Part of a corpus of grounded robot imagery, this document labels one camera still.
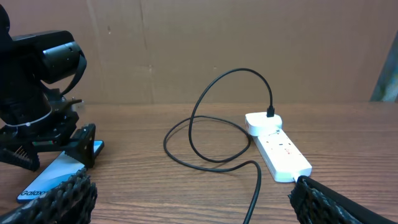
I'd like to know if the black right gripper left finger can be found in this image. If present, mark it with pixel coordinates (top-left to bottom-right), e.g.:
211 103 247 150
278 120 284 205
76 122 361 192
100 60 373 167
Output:
1 168 98 224

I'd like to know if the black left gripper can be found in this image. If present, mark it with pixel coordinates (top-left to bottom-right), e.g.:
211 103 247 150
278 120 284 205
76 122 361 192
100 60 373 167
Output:
1 99 96 171

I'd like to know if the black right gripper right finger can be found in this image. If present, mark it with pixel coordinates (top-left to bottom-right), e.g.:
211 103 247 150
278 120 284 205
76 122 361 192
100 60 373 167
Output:
289 175 395 224

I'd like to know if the Galaxy smartphone blue screen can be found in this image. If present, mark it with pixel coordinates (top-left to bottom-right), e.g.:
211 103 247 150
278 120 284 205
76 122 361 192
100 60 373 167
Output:
16 151 85 203

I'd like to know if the black USB charging cable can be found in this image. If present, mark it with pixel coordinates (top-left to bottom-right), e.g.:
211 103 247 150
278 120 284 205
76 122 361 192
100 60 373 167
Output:
163 67 275 224

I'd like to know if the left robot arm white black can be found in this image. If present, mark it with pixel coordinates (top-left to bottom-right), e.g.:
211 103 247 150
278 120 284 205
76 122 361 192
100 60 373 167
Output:
1 8 96 171

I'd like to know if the white charger plug adapter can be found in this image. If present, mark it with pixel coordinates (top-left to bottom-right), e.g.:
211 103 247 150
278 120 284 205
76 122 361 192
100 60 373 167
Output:
245 112 282 136

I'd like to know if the white power extension strip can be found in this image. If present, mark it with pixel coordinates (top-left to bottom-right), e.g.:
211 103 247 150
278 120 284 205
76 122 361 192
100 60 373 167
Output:
254 129 312 183

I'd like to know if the brown cardboard backdrop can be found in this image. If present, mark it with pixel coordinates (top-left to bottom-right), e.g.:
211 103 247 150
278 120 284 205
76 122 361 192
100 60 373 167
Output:
3 1 397 104

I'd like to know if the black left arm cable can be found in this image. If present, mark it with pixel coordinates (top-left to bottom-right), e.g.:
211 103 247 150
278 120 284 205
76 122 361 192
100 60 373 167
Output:
58 51 88 96

